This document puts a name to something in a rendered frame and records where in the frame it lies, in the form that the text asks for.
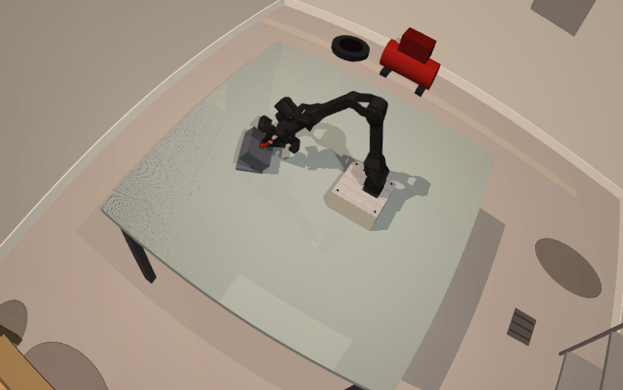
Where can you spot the grey sloped panel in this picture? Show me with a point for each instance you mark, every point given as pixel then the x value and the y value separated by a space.
pixel 252 157

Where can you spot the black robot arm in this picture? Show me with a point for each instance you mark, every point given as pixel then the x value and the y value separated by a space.
pixel 374 165

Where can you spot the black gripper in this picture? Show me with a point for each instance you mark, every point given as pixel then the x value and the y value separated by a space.
pixel 283 133

